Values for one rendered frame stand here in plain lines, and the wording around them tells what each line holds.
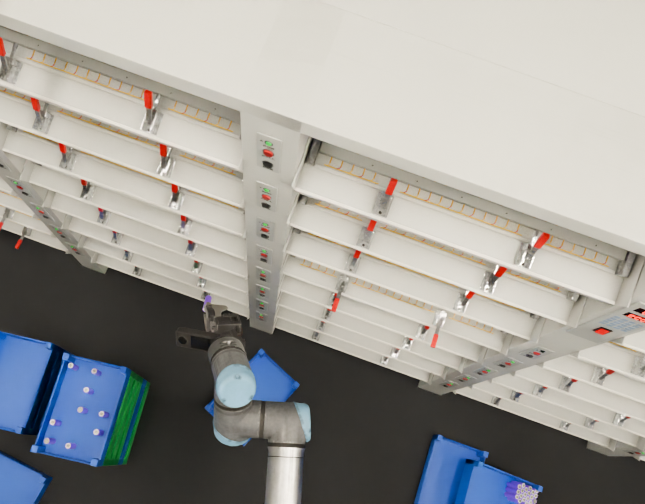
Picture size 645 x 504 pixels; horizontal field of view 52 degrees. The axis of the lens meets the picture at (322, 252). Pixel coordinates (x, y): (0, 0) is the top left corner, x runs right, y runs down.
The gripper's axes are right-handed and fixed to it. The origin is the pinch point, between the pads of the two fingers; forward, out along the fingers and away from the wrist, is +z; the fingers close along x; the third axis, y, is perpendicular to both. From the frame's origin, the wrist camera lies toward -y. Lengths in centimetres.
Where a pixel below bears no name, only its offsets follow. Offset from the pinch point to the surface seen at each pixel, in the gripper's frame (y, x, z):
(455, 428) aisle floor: 101, -70, 16
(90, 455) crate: -32, -56, 9
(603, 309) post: 60, 40, -74
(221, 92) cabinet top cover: -9, 74, -63
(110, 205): -23.9, 26.6, 10.9
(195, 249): -1.0, 10.8, 15.4
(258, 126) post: -3, 69, -61
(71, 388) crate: -37, -41, 25
